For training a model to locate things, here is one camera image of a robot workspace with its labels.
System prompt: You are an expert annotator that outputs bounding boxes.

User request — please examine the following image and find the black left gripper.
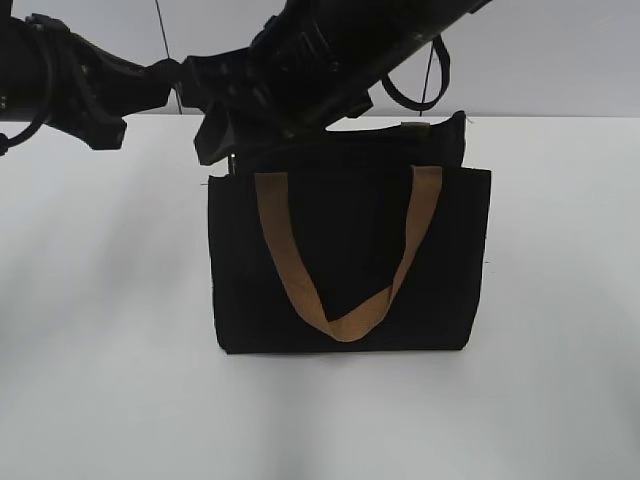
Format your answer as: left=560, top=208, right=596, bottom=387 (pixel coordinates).
left=84, top=47, right=182, bottom=123

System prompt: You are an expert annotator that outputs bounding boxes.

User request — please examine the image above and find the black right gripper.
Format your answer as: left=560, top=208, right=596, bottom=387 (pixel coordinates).
left=180, top=48, right=280, bottom=165

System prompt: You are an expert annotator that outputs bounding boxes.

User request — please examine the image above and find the black tote bag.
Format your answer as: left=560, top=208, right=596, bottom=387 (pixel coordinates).
left=208, top=111, right=491, bottom=354

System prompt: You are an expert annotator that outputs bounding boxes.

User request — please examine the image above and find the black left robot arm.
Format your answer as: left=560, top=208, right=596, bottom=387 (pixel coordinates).
left=1, top=8, right=181, bottom=153

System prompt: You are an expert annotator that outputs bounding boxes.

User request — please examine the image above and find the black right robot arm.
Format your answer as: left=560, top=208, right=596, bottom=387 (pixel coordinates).
left=181, top=1, right=485, bottom=166

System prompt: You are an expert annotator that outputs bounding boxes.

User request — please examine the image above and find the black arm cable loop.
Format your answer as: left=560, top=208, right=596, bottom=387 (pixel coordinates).
left=381, top=36, right=452, bottom=110

